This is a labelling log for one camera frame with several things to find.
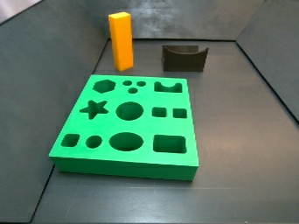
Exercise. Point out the green foam shape board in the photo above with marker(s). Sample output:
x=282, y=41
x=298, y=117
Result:
x=129, y=129

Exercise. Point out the orange rectangular block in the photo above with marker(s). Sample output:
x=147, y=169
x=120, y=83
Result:
x=120, y=32

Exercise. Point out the black curved arch block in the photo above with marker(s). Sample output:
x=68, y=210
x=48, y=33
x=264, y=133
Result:
x=183, y=58

